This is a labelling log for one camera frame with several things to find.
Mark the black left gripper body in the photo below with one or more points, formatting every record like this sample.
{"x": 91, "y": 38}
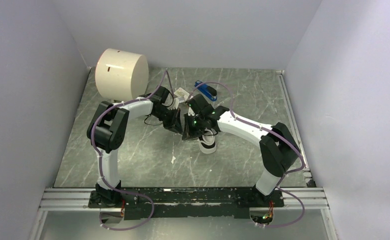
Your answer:
{"x": 170, "y": 116}

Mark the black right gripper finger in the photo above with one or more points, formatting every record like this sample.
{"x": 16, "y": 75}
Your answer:
{"x": 187, "y": 128}
{"x": 196, "y": 132}

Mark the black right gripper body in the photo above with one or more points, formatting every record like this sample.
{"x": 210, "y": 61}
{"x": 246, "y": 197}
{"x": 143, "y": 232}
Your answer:
{"x": 196, "y": 121}

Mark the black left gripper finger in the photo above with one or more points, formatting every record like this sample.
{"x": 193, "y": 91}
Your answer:
{"x": 177, "y": 126}
{"x": 169, "y": 127}

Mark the black white canvas sneaker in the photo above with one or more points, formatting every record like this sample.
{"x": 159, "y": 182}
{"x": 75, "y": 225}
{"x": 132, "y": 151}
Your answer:
{"x": 207, "y": 145}

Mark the white shoelace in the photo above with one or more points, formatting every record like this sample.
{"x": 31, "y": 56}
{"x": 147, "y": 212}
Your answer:
{"x": 209, "y": 133}

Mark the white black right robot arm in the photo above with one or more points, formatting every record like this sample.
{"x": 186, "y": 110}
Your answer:
{"x": 278, "y": 148}

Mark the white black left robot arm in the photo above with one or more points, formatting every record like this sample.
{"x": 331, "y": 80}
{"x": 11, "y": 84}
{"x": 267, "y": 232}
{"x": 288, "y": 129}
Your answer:
{"x": 107, "y": 130}

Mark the white staples box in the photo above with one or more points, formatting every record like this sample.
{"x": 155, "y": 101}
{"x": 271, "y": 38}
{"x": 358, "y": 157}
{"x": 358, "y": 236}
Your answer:
{"x": 181, "y": 95}

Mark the blue black stapler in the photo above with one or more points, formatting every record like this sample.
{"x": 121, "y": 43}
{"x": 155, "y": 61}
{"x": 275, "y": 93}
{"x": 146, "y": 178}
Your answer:
{"x": 208, "y": 91}

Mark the cream cylindrical container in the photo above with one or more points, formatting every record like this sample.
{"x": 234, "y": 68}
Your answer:
{"x": 121, "y": 75}

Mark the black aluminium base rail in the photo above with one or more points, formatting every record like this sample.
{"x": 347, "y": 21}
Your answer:
{"x": 144, "y": 202}

